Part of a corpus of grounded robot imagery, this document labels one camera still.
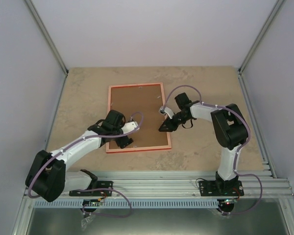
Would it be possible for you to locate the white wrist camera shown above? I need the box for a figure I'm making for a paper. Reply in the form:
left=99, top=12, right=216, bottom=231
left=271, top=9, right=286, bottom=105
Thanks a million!
left=121, top=121, right=140, bottom=135
left=159, top=106, right=174, bottom=119

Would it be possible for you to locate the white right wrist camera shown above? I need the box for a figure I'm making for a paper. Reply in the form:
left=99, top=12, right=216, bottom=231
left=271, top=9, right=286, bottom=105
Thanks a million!
left=159, top=106, right=174, bottom=119

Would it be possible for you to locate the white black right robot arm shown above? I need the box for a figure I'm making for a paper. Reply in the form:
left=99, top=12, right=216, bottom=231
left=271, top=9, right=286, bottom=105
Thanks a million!
left=159, top=93, right=250, bottom=195

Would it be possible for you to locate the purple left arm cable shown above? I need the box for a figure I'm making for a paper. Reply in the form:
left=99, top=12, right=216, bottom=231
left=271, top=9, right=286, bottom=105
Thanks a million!
left=28, top=112, right=133, bottom=218

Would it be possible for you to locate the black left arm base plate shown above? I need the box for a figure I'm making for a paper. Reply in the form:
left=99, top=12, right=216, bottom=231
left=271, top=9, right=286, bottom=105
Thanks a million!
left=69, top=180, right=113, bottom=197

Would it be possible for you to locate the aluminium corner post left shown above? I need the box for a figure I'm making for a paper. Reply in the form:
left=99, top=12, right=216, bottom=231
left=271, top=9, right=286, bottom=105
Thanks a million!
left=24, top=0, right=69, bottom=76

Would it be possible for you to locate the clear plastic bag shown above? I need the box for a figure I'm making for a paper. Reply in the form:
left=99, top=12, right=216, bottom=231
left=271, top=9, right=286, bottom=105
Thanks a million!
left=81, top=214, right=95, bottom=231

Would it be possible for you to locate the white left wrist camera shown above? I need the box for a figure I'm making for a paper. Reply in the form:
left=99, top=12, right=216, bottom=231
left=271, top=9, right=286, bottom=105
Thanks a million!
left=121, top=121, right=140, bottom=135

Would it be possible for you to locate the aluminium rail platform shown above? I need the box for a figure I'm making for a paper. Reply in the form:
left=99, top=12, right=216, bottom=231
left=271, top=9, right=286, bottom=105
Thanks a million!
left=24, top=170, right=294, bottom=199

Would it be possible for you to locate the aluminium corner post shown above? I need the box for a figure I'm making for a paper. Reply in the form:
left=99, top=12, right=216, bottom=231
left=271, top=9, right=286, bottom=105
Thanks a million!
left=238, top=0, right=287, bottom=74
left=24, top=0, right=69, bottom=76

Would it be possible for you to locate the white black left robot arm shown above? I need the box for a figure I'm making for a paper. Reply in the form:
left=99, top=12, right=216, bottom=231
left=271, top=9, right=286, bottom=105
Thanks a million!
left=25, top=110, right=139, bottom=202

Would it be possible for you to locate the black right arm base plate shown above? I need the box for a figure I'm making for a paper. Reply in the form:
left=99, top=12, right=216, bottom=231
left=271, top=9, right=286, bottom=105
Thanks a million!
left=199, top=181, right=245, bottom=196

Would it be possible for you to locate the aluminium corner post right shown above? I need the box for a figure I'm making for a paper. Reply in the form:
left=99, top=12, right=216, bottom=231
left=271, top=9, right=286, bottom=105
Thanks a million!
left=238, top=0, right=287, bottom=74

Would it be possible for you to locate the grey slotted cable duct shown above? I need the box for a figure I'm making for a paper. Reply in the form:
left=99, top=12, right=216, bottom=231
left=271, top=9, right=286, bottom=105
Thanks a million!
left=33, top=199, right=219, bottom=209

